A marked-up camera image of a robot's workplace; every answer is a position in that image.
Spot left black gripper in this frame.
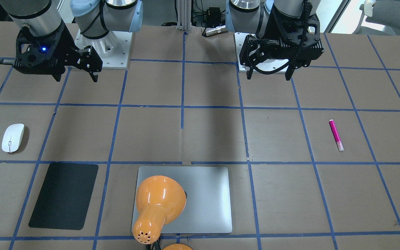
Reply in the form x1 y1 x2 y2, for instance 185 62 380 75
239 13 324 81

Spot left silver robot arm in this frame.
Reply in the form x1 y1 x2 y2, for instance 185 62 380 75
225 0 324 81

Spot white computer mouse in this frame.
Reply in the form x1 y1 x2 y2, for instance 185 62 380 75
1 124 25 152

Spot silver notebook laptop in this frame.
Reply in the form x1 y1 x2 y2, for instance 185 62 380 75
137 166 232 234

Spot aluminium frame post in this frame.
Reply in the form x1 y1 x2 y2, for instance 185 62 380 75
175 0 193 33

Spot pink marker pen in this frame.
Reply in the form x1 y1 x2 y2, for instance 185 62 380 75
328 120 344 152

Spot black corrugated cable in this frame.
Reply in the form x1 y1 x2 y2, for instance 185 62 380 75
249 0 310 75

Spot grey office chair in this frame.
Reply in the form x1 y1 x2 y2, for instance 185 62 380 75
353 0 400 35

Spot black mousepad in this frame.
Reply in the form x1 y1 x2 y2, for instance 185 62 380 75
28 162 99 231

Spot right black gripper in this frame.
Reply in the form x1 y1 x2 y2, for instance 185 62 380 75
0 21 102 83

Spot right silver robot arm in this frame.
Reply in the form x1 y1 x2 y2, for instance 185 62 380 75
0 0 143 82

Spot black power adapter cables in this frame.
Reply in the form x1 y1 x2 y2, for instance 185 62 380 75
192 0 227 28

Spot orange desk lamp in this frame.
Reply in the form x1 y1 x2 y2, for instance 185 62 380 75
132 175 187 250

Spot silver cylindrical connector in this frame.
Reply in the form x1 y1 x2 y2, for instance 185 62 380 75
202 25 228 38

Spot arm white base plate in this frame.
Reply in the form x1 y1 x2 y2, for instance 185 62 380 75
234 32 289 74
75 31 134 70

